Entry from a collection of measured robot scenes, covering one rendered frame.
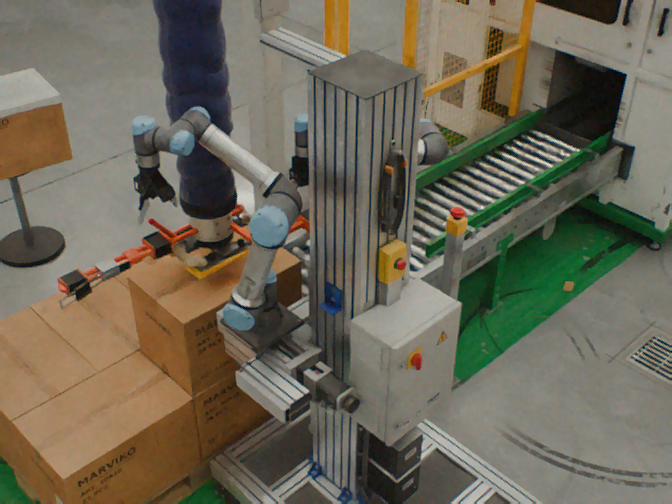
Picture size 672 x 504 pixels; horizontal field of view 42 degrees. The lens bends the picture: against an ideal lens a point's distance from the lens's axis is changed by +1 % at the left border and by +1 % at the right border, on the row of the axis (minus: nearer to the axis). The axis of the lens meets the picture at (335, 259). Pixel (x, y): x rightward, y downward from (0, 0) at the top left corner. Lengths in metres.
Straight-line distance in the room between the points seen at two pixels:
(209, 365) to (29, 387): 0.76
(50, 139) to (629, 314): 3.34
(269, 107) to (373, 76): 2.24
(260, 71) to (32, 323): 1.76
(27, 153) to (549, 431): 3.10
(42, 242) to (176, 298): 2.19
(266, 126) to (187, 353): 1.78
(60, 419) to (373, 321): 1.41
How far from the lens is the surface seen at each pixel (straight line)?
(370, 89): 2.57
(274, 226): 2.67
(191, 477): 3.97
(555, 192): 4.91
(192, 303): 3.48
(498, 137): 5.32
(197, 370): 3.59
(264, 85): 4.77
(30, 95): 5.04
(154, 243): 3.39
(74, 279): 3.27
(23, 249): 5.57
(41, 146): 5.10
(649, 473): 4.32
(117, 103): 7.16
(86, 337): 4.03
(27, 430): 3.70
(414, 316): 2.96
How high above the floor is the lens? 3.15
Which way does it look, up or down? 37 degrees down
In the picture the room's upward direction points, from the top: straight up
